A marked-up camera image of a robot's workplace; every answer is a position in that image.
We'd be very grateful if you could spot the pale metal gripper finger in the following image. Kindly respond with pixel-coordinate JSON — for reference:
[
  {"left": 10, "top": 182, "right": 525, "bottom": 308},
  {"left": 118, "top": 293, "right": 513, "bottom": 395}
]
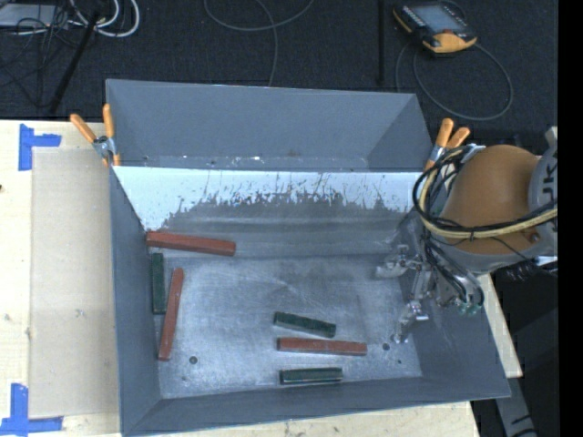
[
  {"left": 374, "top": 242, "right": 418, "bottom": 280},
  {"left": 393, "top": 300, "right": 431, "bottom": 345}
]

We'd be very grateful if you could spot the pale wood flat board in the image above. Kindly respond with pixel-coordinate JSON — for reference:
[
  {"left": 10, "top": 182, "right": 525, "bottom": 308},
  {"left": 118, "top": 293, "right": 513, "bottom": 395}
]
[{"left": 27, "top": 146, "right": 120, "bottom": 421}]

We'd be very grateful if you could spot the grey metal bin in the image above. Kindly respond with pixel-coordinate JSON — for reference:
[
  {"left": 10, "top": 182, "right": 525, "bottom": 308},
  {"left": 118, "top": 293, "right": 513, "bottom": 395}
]
[{"left": 105, "top": 78, "right": 513, "bottom": 437}]

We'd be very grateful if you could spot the red-brown flat block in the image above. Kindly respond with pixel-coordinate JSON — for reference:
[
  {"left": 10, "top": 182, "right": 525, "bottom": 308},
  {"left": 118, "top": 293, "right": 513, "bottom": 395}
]
[
  {"left": 276, "top": 336, "right": 369, "bottom": 358},
  {"left": 145, "top": 229, "right": 238, "bottom": 259},
  {"left": 157, "top": 267, "right": 186, "bottom": 362}
]

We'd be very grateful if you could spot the dark green flat block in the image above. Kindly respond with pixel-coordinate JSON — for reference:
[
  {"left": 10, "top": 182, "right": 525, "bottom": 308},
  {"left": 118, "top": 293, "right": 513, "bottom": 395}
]
[
  {"left": 278, "top": 366, "right": 344, "bottom": 387},
  {"left": 272, "top": 310, "right": 338, "bottom": 340},
  {"left": 149, "top": 251, "right": 167, "bottom": 316}
]

